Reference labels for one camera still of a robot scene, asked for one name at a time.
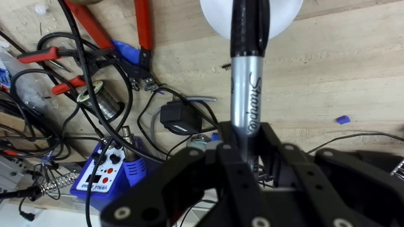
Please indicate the black power adapter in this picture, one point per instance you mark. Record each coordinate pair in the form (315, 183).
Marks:
(181, 119)

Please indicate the metal coil iron holder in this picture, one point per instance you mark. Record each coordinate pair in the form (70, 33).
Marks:
(58, 183)

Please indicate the blue soldering station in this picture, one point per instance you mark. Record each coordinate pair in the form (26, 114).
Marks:
(99, 177)

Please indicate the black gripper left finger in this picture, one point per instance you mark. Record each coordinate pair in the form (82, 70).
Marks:
(185, 184)

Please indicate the small purple scrap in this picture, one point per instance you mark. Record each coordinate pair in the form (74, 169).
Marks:
(343, 120)

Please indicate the white cup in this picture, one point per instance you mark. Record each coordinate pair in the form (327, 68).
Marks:
(215, 17)

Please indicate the black silver Sharpie marker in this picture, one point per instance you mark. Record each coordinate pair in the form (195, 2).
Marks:
(247, 84)

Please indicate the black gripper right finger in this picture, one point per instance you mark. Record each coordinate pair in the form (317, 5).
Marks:
(336, 184)

